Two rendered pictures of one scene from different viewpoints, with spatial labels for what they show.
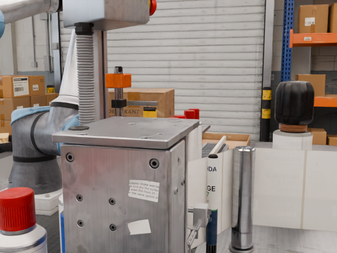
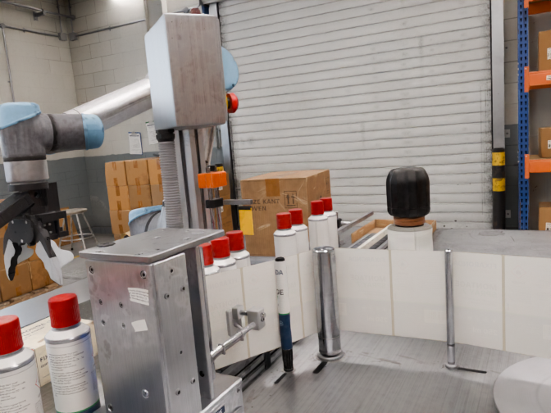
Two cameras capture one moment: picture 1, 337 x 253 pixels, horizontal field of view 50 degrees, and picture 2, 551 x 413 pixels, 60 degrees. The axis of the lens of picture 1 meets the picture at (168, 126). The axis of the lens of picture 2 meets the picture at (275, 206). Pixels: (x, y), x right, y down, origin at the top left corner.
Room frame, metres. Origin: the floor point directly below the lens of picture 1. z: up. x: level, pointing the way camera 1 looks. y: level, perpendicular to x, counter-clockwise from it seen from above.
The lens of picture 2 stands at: (-0.14, -0.24, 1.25)
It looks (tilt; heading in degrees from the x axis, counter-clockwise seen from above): 8 degrees down; 13
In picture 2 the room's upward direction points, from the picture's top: 5 degrees counter-clockwise
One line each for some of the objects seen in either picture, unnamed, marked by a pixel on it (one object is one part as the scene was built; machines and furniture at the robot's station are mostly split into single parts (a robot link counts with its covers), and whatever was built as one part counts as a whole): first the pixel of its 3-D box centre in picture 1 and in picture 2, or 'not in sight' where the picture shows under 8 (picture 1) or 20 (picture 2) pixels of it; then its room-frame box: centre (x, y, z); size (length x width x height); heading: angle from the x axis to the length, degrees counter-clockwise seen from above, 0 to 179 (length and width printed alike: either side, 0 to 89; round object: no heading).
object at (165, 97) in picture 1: (142, 121); (289, 211); (1.55, 0.11, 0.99); 0.30 x 0.24 x 0.27; 172
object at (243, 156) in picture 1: (242, 199); (326, 302); (0.62, -0.13, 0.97); 0.05 x 0.05 x 0.19
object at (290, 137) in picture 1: (291, 147); (410, 242); (0.80, -0.28, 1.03); 0.09 x 0.09 x 0.30
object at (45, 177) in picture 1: (35, 170); not in sight; (1.00, 0.38, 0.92); 0.15 x 0.15 x 0.10
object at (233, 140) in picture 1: (221, 142); (395, 231); (1.76, -0.26, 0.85); 0.30 x 0.26 x 0.04; 164
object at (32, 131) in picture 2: not in sight; (23, 132); (0.66, 0.44, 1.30); 0.09 x 0.08 x 0.11; 148
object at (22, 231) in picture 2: not in sight; (35, 212); (0.66, 0.44, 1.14); 0.09 x 0.08 x 0.12; 166
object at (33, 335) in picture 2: not in sight; (43, 350); (0.63, 0.45, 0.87); 0.16 x 0.12 x 0.07; 167
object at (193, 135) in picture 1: (189, 144); (319, 239); (1.06, -0.06, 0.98); 0.05 x 0.05 x 0.20
